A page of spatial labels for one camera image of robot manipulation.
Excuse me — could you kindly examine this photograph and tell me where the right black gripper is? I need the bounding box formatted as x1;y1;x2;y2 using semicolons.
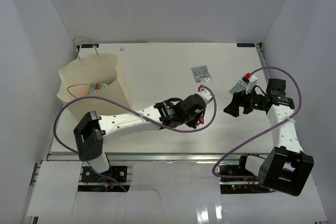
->
224;86;266;118

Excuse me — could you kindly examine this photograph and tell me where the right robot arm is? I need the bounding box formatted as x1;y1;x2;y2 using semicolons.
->
223;76;314;196

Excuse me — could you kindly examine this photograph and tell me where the teal fruit candy bag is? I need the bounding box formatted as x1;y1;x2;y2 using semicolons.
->
90;83;108;94

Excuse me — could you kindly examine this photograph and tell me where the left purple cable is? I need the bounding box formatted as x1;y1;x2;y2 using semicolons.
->
54;84;217;192

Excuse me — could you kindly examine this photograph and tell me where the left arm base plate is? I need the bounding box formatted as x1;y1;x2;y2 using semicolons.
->
78;165;130;193

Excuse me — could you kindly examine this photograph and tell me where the red snack packet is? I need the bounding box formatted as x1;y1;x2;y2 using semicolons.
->
196;116;204;126

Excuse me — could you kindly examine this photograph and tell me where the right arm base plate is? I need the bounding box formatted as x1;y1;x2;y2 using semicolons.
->
218;164;272;195

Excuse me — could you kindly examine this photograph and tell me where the left blue table label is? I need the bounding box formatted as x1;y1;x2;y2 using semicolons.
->
81;44;99;48

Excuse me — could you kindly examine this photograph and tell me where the beige paper bag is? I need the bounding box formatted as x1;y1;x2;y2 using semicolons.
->
57;40;132;119

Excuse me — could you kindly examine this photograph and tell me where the aluminium front rail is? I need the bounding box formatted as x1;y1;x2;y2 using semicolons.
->
47;152;274;162

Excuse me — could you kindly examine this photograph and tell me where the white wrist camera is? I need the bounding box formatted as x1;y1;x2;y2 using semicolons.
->
240;73;258;94
196;84;213;104

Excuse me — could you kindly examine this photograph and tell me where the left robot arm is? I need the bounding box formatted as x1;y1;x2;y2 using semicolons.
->
73;90;213;182

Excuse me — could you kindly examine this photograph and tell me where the silver grey sachet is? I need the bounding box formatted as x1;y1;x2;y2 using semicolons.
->
229;80;248;94
191;65;212;83

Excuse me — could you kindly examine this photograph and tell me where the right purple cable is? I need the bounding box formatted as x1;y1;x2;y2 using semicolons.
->
212;66;302;183

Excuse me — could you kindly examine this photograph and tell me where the blue table label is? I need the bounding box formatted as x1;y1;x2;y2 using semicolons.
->
236;43;255;48
81;44;99;48

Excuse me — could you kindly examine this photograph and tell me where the purple cable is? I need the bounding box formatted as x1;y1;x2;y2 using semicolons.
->
212;66;302;183
54;84;217;192

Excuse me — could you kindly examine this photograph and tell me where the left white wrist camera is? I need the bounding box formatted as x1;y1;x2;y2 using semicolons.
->
196;84;213;104

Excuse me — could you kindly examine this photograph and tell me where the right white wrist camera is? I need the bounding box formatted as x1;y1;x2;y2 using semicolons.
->
240;73;258;94

